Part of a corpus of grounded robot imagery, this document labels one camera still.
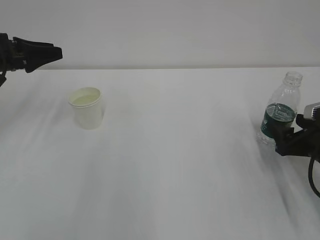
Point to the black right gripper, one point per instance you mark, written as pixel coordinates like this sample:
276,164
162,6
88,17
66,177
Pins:
302,143

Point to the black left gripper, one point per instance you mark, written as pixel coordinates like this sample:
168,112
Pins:
35,55

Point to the clear green-label water bottle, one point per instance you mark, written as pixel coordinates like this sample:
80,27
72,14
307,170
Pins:
282,107

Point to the white paper cup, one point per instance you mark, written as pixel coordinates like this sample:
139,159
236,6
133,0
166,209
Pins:
87,107

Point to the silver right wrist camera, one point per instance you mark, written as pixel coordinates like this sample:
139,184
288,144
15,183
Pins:
311,110

